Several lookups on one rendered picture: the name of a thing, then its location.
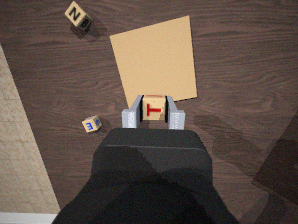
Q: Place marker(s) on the tan flat mat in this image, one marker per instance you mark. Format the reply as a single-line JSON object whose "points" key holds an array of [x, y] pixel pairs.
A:
{"points": [[156, 59]]}

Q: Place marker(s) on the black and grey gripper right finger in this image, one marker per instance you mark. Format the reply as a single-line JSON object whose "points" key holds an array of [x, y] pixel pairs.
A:
{"points": [[174, 117]]}

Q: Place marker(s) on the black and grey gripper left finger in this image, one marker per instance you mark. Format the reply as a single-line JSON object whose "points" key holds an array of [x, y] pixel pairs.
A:
{"points": [[133, 116]]}

